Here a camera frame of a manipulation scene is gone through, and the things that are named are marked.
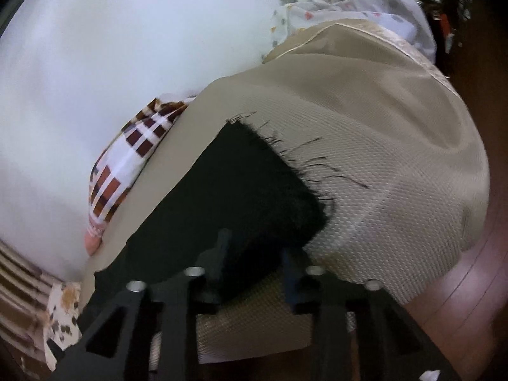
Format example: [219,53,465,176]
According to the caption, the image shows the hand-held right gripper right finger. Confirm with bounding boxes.
[280,247,462,381]

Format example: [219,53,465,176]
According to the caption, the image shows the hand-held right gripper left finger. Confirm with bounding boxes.
[50,228,236,381]

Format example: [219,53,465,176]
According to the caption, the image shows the black pants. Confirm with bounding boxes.
[93,121,337,306]

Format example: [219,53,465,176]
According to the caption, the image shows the checked brown white pillow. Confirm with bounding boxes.
[84,94,198,255]

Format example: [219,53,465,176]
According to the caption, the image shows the floral cream pillow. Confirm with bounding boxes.
[43,282,83,371]

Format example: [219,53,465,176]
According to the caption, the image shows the beige bed mattress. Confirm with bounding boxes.
[77,19,491,366]

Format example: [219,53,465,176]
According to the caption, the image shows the beige striped curtain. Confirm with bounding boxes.
[0,238,58,370]

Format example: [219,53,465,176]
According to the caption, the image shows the white dotted cloth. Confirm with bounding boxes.
[269,0,437,65]

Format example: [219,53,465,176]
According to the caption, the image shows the dark clutter pile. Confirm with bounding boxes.
[409,0,475,78]

